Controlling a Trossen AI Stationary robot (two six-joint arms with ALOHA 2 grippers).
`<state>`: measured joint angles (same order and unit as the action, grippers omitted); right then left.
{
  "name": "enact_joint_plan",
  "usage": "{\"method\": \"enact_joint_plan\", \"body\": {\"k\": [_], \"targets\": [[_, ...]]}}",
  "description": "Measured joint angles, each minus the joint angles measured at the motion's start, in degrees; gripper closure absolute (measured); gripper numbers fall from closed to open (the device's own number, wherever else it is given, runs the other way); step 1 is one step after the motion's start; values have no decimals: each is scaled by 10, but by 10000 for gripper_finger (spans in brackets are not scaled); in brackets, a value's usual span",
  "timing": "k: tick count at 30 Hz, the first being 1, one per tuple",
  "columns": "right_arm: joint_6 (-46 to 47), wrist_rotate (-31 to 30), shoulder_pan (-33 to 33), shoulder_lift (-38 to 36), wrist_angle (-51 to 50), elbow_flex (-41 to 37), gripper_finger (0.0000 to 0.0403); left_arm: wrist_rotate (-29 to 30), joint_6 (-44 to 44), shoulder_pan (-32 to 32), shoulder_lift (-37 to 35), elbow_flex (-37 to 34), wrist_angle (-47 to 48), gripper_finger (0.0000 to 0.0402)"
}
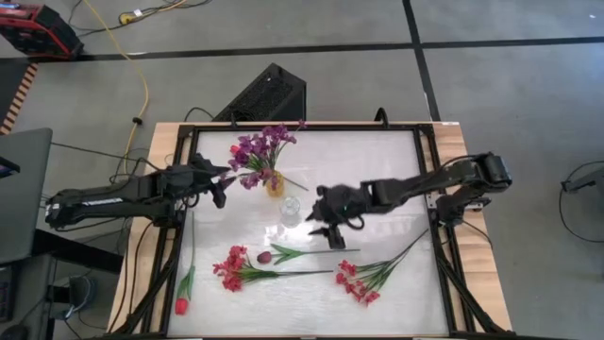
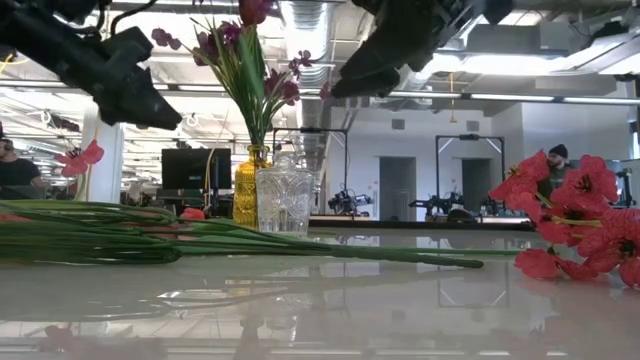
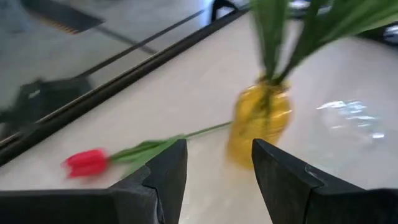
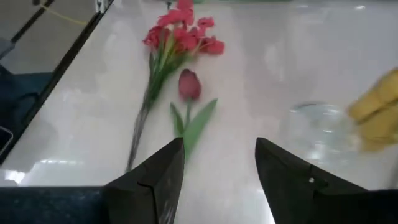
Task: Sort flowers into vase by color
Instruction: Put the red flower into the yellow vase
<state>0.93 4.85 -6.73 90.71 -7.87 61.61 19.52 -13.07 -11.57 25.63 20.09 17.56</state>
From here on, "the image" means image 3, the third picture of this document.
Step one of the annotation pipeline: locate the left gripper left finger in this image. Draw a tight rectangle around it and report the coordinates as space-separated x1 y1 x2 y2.
0 139 188 224

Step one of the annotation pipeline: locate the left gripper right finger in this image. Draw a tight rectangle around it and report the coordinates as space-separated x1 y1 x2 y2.
251 138 398 224

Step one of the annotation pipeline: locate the red tulip green stem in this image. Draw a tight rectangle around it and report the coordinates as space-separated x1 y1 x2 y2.
62 120 233 181

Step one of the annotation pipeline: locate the yellow glass vase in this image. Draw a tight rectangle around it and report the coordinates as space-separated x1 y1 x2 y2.
226 77 293 170

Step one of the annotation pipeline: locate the black orange-striped floor mat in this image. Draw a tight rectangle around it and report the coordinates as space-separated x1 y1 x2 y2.
20 0 105 35

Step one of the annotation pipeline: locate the black arched bracket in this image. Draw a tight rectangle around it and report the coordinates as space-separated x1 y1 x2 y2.
210 0 240 22

